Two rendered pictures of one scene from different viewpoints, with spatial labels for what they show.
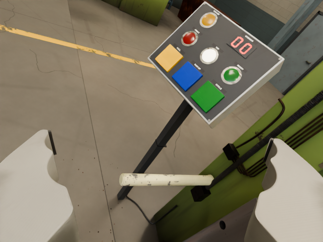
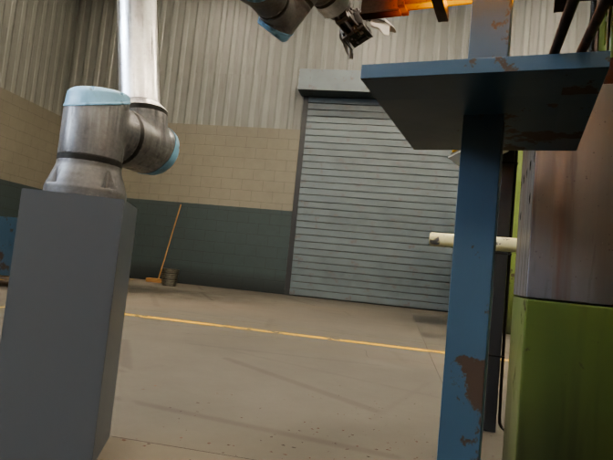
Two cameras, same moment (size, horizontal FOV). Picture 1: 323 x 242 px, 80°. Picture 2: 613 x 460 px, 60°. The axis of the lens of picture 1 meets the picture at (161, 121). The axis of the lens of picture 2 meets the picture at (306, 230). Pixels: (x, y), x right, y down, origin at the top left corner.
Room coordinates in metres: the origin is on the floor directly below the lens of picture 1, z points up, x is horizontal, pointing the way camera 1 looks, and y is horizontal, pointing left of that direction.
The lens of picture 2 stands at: (-0.90, -1.17, 0.48)
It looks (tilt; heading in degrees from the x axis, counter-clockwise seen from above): 4 degrees up; 55
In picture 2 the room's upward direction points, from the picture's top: 6 degrees clockwise
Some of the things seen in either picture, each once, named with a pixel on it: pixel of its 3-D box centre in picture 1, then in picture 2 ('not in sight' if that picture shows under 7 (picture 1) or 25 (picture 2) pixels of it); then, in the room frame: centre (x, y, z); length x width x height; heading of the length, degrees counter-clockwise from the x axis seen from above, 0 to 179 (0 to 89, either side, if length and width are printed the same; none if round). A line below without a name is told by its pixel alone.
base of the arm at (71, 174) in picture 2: not in sight; (88, 179); (-0.60, 0.20, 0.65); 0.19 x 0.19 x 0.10
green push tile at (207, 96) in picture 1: (207, 97); not in sight; (0.57, -0.08, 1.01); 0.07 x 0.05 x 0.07; 62
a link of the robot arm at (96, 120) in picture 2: not in sight; (98, 125); (-0.59, 0.21, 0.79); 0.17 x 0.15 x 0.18; 33
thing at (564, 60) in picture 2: not in sight; (484, 114); (-0.20, -0.64, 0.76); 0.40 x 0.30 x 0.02; 32
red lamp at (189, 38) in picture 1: (189, 38); not in sight; (0.71, 0.08, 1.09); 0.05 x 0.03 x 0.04; 37
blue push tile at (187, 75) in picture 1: (187, 76); not in sight; (0.62, 0.01, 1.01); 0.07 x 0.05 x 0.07; 62
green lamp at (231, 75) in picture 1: (231, 75); not in sight; (0.61, -0.10, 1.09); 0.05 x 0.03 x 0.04; 37
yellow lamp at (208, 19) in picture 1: (208, 20); not in sight; (0.75, 0.06, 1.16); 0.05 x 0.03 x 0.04; 37
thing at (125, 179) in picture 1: (171, 179); (501, 244); (0.55, -0.17, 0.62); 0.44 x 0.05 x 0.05; 127
